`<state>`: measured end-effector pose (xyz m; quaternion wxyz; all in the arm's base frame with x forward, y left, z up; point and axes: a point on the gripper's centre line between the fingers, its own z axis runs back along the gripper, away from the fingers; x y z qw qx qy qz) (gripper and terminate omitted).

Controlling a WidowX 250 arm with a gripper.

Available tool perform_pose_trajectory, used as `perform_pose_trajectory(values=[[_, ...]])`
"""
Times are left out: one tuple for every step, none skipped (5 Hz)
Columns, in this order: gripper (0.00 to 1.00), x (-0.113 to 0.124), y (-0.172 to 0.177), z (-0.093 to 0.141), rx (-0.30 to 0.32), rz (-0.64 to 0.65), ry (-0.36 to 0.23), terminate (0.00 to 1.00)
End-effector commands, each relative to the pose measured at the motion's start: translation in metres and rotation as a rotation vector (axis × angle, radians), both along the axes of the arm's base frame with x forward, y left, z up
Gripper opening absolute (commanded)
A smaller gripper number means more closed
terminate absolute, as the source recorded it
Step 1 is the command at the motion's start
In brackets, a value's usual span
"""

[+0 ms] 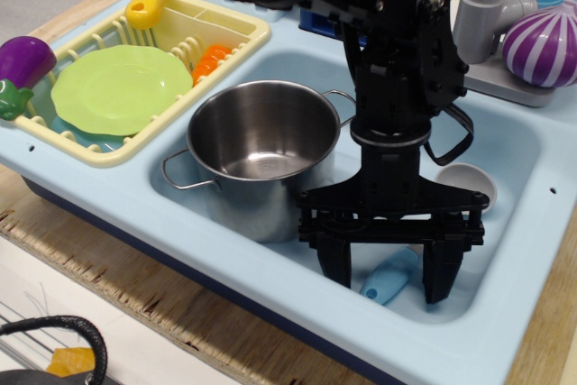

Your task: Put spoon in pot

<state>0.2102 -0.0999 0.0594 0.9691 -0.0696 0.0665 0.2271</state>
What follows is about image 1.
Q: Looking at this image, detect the grey toy faucet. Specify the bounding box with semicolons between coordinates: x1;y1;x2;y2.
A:
453;0;554;107

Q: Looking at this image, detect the purple striped toy onion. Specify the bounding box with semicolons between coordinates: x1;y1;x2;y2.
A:
502;0;576;88

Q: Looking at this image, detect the green plastic plate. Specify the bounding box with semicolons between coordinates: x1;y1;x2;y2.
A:
50;45;193;136

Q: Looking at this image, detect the yellow toy utensil handle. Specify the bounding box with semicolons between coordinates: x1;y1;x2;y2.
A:
124;0;167;30

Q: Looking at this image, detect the purple toy eggplant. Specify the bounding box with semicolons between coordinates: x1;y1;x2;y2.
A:
1;36;57;121

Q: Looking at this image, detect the light blue plate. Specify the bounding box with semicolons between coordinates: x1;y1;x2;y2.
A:
50;116;114;152

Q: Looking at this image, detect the stainless steel pot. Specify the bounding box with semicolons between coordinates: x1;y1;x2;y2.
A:
160;80;347;243

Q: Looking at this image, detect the black braided cable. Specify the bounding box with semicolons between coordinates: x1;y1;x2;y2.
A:
0;315;109;385

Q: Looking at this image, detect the dark blue plastic box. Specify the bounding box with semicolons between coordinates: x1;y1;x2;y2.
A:
299;9;345;42

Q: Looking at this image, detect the light blue toy sink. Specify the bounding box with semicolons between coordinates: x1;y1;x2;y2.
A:
0;0;577;385

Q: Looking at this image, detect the orange toy carrot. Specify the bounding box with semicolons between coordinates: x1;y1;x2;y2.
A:
191;44;232;86

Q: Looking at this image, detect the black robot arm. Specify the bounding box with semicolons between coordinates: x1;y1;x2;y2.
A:
234;0;490;304

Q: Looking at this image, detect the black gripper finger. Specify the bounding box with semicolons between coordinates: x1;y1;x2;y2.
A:
422;241;464;304
316;238;352;289

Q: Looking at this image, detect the wooden board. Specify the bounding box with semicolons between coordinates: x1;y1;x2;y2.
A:
0;0;577;385

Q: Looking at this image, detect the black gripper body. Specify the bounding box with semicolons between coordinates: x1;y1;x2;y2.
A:
297;132;490;252

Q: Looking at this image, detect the yellow tape piece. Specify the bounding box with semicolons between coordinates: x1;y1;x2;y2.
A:
45;347;96;378

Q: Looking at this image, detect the white spoon blue handle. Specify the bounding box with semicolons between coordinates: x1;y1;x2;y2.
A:
360;162;498;305

